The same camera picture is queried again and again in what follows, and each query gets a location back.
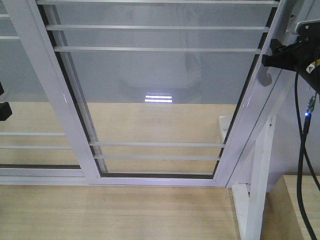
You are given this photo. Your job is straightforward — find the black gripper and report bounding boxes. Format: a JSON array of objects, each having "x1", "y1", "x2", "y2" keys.
[
  {"x1": 261, "y1": 20, "x2": 320, "y2": 75},
  {"x1": 0, "y1": 81, "x2": 13, "y2": 122}
]

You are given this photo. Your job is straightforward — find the grey curved door handle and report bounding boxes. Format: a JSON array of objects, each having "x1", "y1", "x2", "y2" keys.
[{"x1": 257, "y1": 59, "x2": 273, "y2": 87}]

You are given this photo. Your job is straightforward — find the white sliding glass door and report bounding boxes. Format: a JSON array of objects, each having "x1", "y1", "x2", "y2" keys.
[{"x1": 2, "y1": 0, "x2": 288, "y2": 188}]

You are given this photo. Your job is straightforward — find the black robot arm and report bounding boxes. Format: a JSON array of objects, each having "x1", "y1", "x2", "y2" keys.
[{"x1": 43, "y1": 20, "x2": 320, "y2": 104}]

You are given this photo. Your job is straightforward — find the white door bottom track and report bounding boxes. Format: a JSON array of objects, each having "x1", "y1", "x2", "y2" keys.
[{"x1": 0, "y1": 176, "x2": 226, "y2": 188}]

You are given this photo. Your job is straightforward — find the fixed white glass panel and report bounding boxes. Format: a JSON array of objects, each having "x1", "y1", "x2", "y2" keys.
[{"x1": 0, "y1": 0, "x2": 89, "y2": 177}]

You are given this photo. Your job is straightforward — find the wooden box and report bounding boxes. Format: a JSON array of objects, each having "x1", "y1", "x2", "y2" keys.
[{"x1": 261, "y1": 175, "x2": 320, "y2": 240}]

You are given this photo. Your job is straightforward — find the white rear support bracket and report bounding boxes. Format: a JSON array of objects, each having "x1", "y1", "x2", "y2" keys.
[{"x1": 219, "y1": 115, "x2": 233, "y2": 142}]

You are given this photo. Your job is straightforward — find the white support bracket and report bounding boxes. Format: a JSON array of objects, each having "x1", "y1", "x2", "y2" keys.
[
  {"x1": 219, "y1": 115, "x2": 233, "y2": 142},
  {"x1": 231, "y1": 114, "x2": 277, "y2": 240}
]

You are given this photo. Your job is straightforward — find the white front support bracket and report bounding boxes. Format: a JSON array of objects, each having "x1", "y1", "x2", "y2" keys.
[{"x1": 231, "y1": 114, "x2": 277, "y2": 240}]

